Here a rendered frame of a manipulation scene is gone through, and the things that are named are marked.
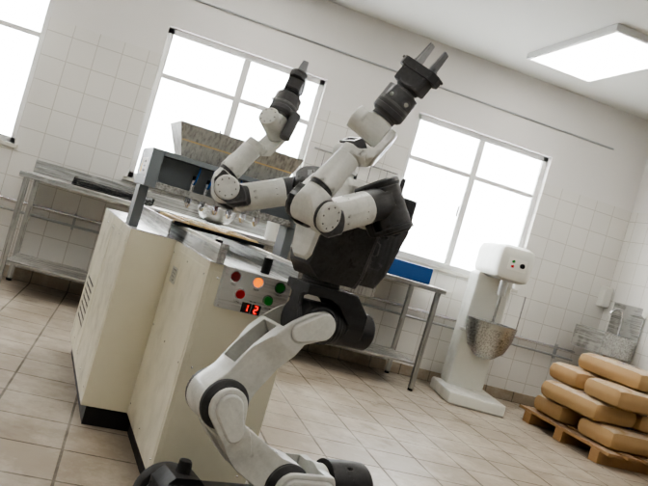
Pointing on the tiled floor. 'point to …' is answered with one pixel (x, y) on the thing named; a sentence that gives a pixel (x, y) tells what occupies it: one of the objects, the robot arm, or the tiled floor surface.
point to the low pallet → (568, 434)
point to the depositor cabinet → (117, 317)
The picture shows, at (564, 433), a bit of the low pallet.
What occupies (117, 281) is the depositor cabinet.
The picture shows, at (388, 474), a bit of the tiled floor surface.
